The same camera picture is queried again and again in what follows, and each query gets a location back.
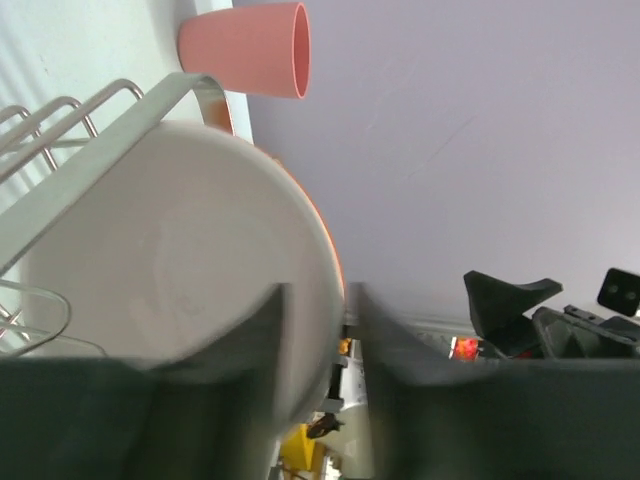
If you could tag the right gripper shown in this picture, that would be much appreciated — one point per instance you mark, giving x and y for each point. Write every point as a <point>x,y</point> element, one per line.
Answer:
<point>511,320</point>

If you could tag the orange white bowl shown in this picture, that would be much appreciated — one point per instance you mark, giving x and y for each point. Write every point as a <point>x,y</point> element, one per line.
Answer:
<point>180,239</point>

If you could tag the pink plastic cup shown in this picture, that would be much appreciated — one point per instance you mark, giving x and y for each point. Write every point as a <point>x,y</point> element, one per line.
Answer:
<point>260,49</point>

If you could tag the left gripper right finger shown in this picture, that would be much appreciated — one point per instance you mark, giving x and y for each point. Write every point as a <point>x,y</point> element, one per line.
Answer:
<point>432,417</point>

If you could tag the metal wire dish rack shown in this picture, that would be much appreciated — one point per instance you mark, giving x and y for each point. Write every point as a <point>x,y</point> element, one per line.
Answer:
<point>66,123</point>

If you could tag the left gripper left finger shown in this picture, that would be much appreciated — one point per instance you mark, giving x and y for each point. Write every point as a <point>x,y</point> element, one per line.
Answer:
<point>209,415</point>

